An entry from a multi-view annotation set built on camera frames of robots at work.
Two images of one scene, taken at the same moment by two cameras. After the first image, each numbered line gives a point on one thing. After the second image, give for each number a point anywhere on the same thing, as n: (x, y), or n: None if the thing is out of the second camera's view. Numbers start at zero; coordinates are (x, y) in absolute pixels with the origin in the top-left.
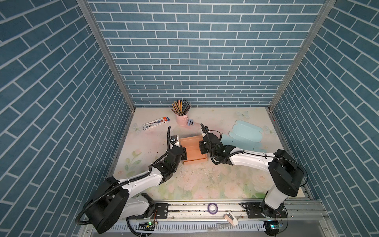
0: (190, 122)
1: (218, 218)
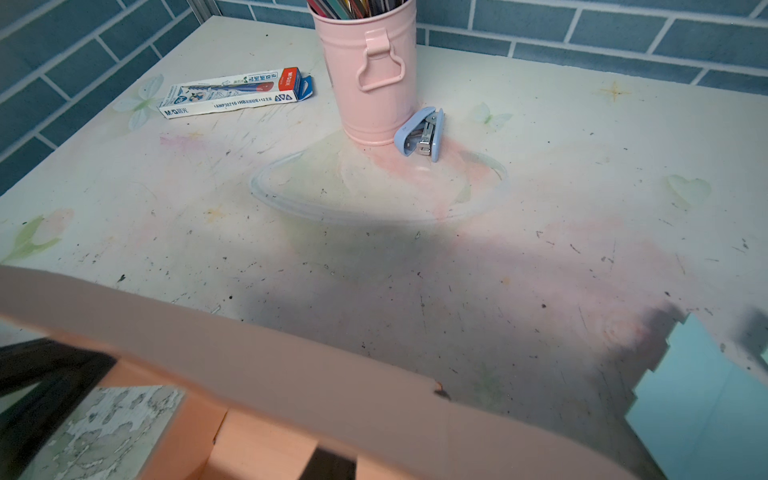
0: (421, 133)
1: None
